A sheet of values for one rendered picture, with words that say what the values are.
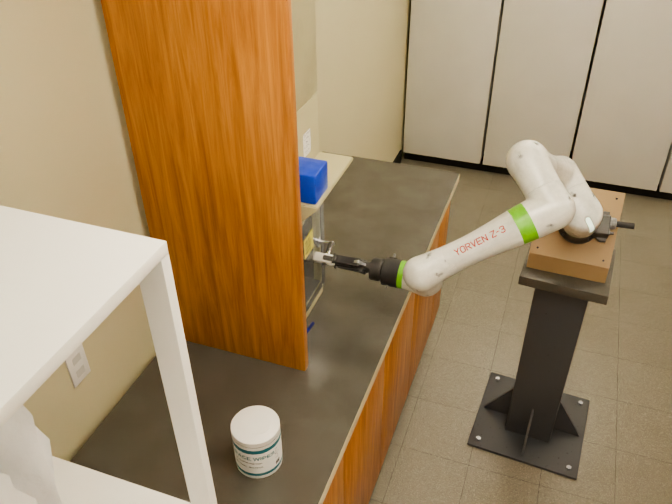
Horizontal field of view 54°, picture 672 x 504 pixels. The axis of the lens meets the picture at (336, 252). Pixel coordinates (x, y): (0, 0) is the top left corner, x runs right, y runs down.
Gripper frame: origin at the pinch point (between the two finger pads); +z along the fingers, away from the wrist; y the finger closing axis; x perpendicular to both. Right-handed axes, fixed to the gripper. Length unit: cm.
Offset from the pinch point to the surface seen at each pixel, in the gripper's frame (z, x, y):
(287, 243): -0.8, 6.2, 39.5
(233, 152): 13, -10, 59
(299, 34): 5, -46, 59
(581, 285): -85, -19, -45
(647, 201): -136, -145, -273
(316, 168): -4.6, -15.3, 43.7
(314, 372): -7.1, 37.2, 1.5
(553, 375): -83, 11, -86
